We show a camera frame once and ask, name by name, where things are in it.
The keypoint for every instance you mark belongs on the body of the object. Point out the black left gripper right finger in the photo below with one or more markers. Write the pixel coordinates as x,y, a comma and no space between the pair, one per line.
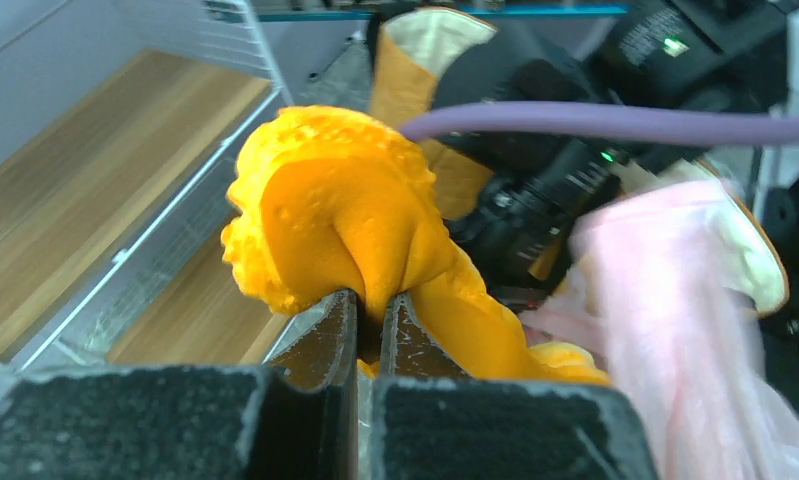
430,420

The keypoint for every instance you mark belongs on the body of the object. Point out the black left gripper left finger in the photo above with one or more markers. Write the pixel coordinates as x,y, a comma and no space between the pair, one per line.
293,417

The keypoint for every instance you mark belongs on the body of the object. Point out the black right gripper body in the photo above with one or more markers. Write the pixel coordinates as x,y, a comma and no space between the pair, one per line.
540,185

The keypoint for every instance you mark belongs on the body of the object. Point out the pink plastic bag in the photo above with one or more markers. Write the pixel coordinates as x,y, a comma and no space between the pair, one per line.
651,298

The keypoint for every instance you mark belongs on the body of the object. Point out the orange ruffled food piece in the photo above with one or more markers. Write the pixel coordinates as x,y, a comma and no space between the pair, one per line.
330,198

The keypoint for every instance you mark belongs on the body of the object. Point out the brown paper grocery bag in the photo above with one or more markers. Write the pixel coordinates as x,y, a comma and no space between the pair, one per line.
435,38

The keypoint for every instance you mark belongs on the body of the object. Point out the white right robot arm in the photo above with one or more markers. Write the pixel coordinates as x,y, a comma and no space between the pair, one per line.
710,56

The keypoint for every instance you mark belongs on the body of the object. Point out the white wire wooden shelf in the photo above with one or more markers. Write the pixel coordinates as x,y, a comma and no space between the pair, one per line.
106,172

